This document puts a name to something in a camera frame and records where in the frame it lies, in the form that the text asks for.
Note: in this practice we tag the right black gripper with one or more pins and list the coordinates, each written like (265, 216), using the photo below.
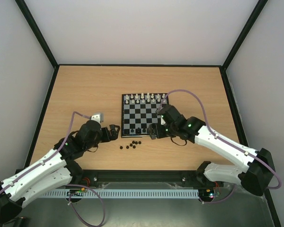
(156, 130)

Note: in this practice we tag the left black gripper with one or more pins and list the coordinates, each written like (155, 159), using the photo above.
(114, 135)

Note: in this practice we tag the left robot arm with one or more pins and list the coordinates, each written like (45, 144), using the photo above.
(55, 169)

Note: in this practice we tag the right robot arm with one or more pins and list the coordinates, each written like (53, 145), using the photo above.
(250, 168)

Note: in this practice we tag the left circuit board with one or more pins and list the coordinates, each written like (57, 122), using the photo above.
(77, 190)

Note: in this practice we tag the circuit board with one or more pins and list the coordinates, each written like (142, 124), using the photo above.
(211, 193)
(77, 190)

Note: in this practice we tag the right circuit board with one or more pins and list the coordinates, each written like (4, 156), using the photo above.
(211, 193)

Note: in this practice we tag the black and silver chessboard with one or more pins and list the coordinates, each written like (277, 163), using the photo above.
(140, 115)

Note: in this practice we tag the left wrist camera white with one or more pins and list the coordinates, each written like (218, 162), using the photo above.
(99, 117)

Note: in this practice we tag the black aluminium rail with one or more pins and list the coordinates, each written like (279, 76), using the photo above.
(182, 177)

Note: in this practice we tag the white slotted cable duct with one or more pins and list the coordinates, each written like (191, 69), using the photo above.
(125, 194)

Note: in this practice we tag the black frame post left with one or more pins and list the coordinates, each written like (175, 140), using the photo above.
(36, 31)

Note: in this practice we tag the black frame post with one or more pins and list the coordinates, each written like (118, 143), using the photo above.
(244, 32)
(36, 31)

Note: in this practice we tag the black frame post right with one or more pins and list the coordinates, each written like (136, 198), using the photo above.
(244, 32)

